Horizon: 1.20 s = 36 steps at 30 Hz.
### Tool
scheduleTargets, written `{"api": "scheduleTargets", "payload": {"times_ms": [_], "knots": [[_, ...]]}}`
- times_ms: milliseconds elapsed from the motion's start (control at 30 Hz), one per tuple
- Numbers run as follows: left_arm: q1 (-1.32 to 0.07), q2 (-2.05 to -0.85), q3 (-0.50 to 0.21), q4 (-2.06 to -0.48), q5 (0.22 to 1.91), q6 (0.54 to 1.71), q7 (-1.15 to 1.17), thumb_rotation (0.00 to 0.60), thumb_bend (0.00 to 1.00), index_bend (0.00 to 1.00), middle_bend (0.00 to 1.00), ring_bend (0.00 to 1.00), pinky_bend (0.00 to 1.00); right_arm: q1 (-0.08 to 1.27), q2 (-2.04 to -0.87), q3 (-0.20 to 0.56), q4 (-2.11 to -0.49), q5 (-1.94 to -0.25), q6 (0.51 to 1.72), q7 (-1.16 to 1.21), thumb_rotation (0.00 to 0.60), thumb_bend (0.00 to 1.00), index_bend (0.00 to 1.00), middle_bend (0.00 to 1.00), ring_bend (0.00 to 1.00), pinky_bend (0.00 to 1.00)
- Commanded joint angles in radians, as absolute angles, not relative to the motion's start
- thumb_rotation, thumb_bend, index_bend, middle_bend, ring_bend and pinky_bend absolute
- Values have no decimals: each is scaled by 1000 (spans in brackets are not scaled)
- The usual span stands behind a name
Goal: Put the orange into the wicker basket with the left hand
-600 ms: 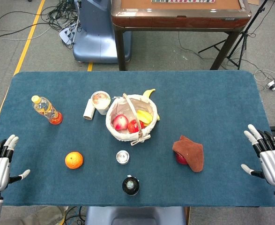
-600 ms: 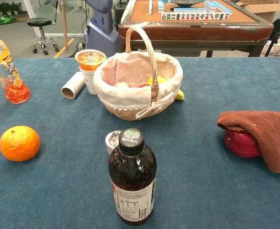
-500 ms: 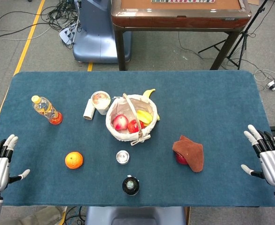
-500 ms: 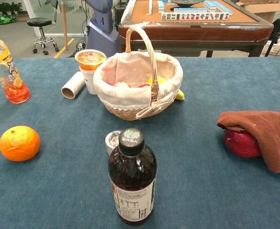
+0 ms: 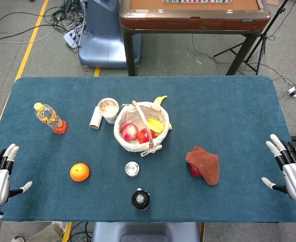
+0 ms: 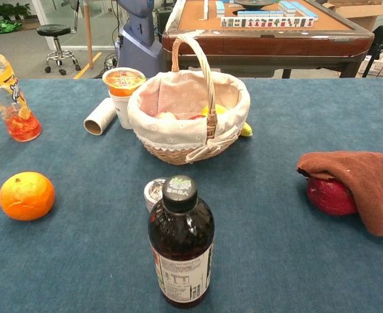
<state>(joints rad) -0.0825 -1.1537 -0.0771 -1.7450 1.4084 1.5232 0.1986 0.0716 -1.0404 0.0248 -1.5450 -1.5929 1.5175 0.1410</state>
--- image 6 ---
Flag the orange mandarin fruit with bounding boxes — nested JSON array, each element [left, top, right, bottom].
[[0, 171, 55, 222]]

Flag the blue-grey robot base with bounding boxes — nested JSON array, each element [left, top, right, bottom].
[[116, 0, 164, 78]]

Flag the wicker basket with cloth lining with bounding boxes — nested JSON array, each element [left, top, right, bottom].
[[127, 35, 251, 166]]

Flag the round yogurt cup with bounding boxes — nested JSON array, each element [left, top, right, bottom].
[[102, 67, 147, 97]]

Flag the red round fruit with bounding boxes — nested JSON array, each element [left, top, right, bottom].
[[306, 177, 358, 216]]

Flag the small silver-topped can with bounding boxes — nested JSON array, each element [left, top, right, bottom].
[[143, 177, 169, 213]]

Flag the white paper cup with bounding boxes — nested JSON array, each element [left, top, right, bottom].
[[108, 91, 134, 130]]

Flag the white lint roller refill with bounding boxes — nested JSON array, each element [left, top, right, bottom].
[[84, 97, 119, 136]]

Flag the brown mahjong table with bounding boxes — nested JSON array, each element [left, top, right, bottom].
[[161, 0, 375, 79]]

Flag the row of face-up mahjong tiles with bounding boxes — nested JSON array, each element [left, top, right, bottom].
[[220, 16, 315, 29]]

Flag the row of blue-backed mahjong tiles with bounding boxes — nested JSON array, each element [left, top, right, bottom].
[[237, 10, 285, 18]]

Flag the black dish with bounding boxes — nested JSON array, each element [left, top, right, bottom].
[[233, 0, 275, 10]]

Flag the brown towel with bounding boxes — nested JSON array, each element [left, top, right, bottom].
[[297, 151, 383, 238]]

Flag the long blue mahjong tile stack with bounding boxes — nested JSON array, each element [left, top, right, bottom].
[[278, 0, 320, 21]]

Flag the black rolling stool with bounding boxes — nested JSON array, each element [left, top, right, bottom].
[[36, 0, 82, 76]]

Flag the clear iced tea bottle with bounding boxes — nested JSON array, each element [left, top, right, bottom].
[[0, 36, 43, 143]]

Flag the black tripod stand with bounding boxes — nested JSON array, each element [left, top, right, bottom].
[[361, 0, 383, 78]]

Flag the cardboard box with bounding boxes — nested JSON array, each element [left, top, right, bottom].
[[322, 0, 383, 32]]

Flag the green bag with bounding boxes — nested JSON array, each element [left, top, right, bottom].
[[0, 19, 23, 37]]

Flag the green potted plants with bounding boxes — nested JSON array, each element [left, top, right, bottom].
[[0, 2, 32, 23]]

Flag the tangled black cable bundle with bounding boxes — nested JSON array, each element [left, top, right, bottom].
[[95, 0, 129, 79]]

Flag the wooden post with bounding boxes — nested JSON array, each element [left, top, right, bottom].
[[83, 0, 95, 70]]

